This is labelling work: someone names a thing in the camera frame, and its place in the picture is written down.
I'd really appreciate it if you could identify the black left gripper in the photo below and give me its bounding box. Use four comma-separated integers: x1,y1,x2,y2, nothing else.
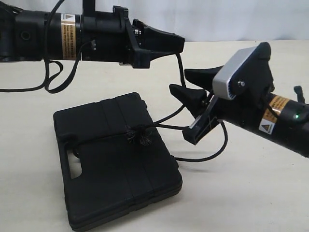
81,6,185,69

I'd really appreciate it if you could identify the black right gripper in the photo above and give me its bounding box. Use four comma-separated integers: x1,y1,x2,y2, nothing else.
169,66,263,145

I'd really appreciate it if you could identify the black braided rope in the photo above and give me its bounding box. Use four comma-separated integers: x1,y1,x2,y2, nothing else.
70,52,229,162

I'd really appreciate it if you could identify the black plastic carrying case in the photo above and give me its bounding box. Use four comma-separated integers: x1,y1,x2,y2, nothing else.
53,92,183,232

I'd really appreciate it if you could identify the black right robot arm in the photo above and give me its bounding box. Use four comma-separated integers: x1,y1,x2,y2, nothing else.
169,66,309,158

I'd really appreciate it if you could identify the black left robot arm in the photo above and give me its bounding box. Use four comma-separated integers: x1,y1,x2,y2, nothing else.
0,0,185,69

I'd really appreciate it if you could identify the white backdrop curtain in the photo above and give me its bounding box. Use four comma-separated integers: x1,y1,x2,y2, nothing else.
0,0,309,43

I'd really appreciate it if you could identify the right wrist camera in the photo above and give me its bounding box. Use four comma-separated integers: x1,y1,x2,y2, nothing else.
212,42,274,101

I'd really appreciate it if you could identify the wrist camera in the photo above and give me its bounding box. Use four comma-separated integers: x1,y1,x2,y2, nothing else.
83,0,96,15
212,42,274,101

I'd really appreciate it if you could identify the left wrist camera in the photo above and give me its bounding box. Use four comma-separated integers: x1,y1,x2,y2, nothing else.
83,0,96,15

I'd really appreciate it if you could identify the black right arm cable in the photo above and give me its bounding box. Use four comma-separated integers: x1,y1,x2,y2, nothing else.
260,86,304,116

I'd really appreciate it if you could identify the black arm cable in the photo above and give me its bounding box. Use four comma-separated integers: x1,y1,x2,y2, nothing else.
260,86,304,116
0,0,97,94

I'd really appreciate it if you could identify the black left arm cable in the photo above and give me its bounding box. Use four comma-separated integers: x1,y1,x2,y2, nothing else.
0,0,97,94

